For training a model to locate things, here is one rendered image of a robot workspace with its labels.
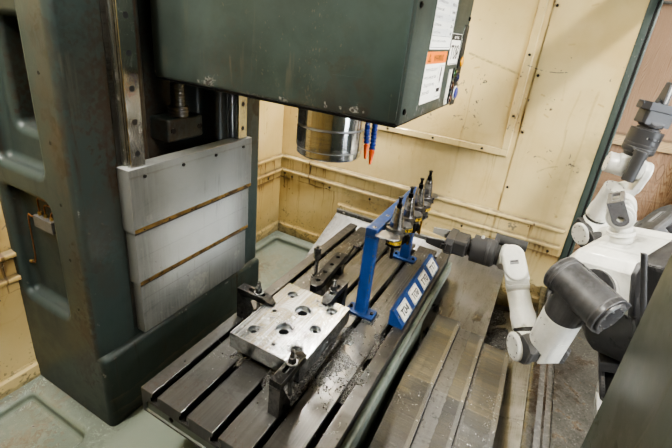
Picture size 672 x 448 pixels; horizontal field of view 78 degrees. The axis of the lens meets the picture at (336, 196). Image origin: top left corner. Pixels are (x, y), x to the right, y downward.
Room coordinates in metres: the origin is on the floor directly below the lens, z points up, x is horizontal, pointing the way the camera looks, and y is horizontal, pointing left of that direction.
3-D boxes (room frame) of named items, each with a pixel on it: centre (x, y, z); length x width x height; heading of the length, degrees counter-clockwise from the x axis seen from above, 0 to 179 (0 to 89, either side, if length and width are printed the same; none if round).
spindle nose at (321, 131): (0.97, 0.03, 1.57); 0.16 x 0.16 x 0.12
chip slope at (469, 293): (1.55, -0.26, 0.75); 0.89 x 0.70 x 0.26; 64
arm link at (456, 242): (1.20, -0.44, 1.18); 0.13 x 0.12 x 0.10; 154
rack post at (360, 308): (1.16, -0.13, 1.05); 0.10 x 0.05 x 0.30; 64
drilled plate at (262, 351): (0.98, 0.09, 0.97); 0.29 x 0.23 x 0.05; 154
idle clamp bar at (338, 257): (1.32, 0.00, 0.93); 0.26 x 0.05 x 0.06; 159
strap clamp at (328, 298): (1.12, -0.03, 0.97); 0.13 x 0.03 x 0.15; 154
